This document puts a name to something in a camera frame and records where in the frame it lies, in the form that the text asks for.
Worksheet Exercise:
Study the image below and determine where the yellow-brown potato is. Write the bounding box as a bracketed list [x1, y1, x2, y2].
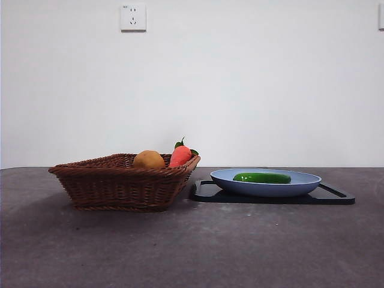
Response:
[133, 149, 166, 169]

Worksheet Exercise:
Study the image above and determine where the blue round plate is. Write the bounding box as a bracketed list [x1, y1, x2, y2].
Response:
[209, 168, 322, 198]

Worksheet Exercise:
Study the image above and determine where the black rectangular tray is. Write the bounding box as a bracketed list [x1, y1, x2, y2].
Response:
[191, 179, 356, 206]

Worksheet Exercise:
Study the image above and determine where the orange carrot with green leaves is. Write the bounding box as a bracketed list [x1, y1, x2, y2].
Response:
[169, 136, 200, 168]

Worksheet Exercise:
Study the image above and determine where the white wall socket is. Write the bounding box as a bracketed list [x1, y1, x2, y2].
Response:
[120, 3, 148, 33]

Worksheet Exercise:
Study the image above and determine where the green pepper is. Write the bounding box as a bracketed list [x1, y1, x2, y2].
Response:
[233, 172, 292, 184]

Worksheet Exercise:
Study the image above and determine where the brown wicker basket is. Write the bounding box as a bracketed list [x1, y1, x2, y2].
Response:
[48, 153, 201, 212]

